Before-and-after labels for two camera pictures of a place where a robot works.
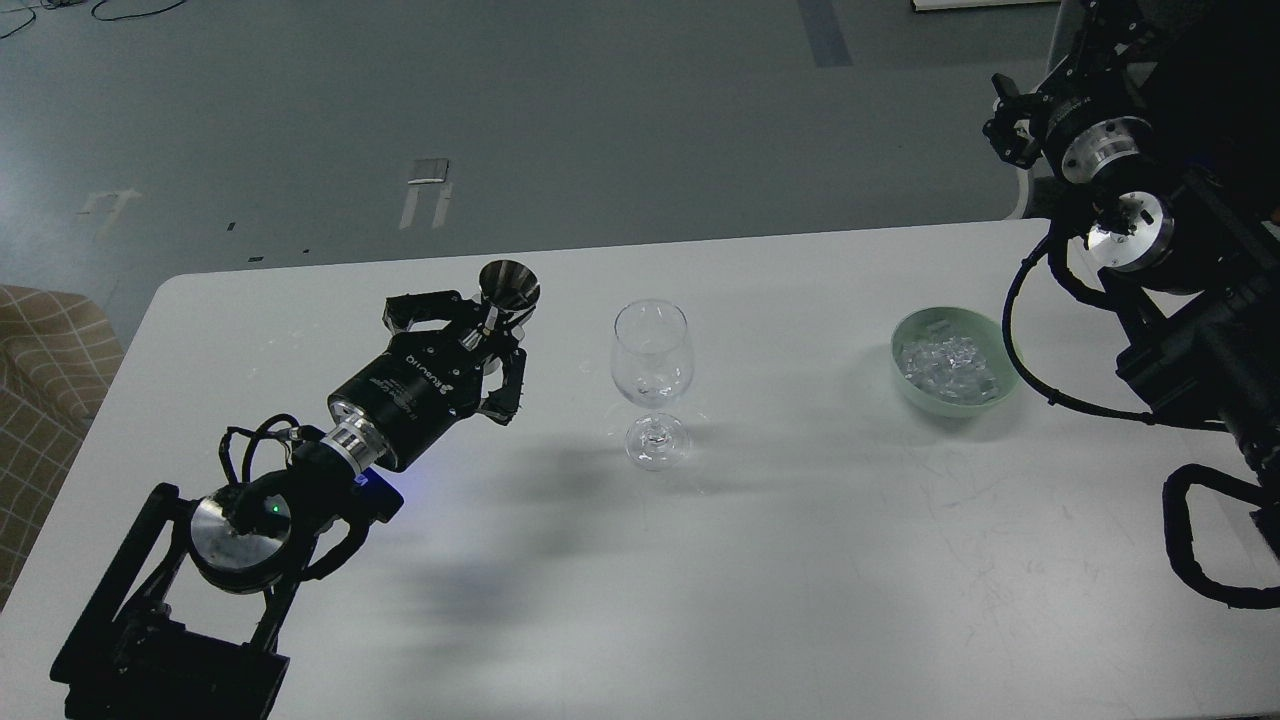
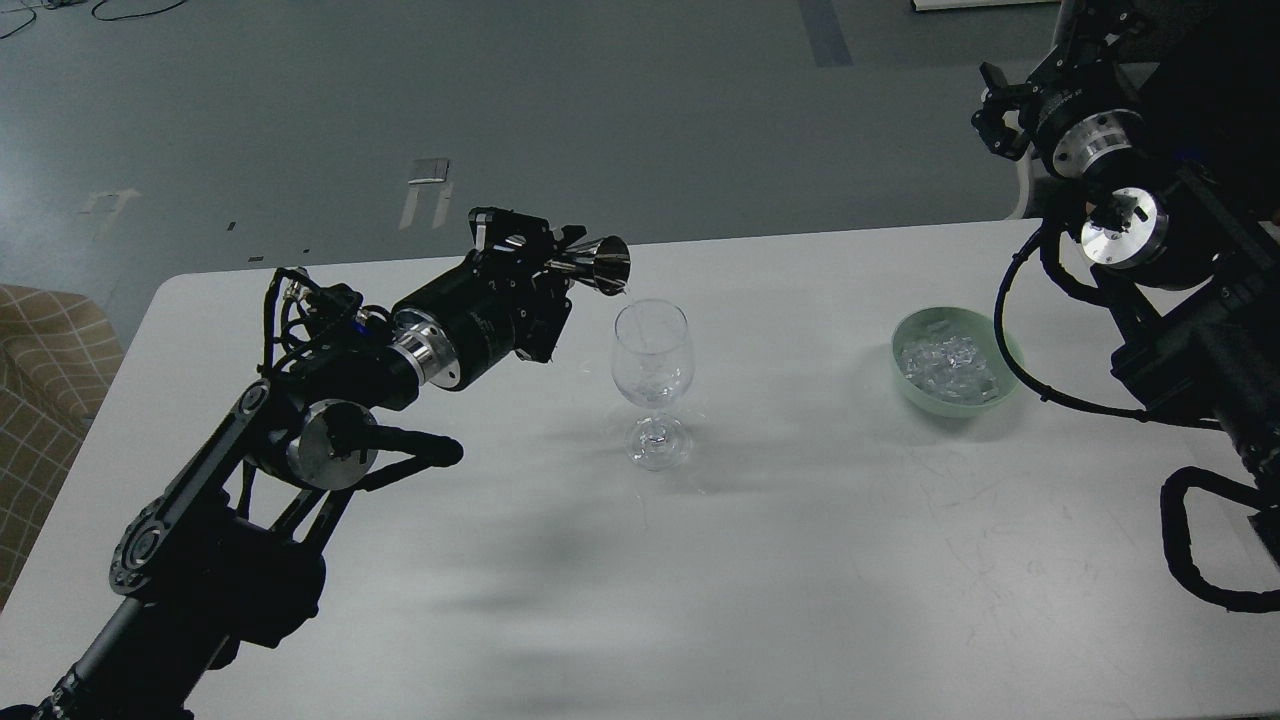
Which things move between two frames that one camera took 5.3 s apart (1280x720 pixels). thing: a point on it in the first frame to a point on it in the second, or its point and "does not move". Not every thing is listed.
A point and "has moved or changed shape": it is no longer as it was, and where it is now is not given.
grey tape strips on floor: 429,172 does not move
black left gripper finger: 503,404 to 539,321
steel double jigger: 508,285 has moved or changed shape
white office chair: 1011,186 does not move
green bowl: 953,362 does not move
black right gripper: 1091,115 does not move
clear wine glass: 652,365 does not move
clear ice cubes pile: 947,367 does not move
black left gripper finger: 422,311 to 509,236
